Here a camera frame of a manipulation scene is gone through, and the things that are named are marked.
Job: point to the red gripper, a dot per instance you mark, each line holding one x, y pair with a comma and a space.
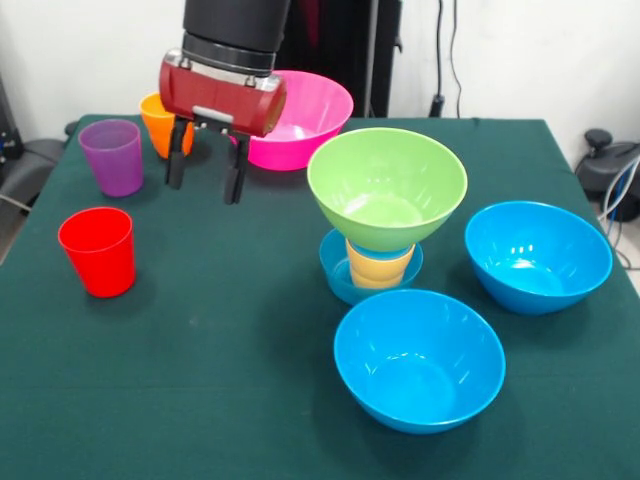
220, 100

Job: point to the pink bowl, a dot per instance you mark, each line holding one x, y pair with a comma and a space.
315, 115

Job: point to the small blue bowl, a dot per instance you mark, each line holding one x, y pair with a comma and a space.
332, 280

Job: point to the green bowl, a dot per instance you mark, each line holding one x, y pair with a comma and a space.
385, 175

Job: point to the blue cup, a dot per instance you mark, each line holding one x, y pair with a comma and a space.
382, 255

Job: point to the yellow cup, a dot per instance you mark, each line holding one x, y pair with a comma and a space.
377, 272

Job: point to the large blue bowl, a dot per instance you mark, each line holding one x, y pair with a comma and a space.
420, 380
540, 265

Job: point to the orange cup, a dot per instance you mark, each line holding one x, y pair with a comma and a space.
155, 125

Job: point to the purple cup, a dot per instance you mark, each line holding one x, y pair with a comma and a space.
112, 165

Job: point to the red cup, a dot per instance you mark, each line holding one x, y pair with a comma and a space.
100, 260

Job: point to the dark green tablecloth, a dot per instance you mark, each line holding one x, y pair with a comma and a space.
200, 375

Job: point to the black chair base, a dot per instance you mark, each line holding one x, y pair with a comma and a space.
600, 170

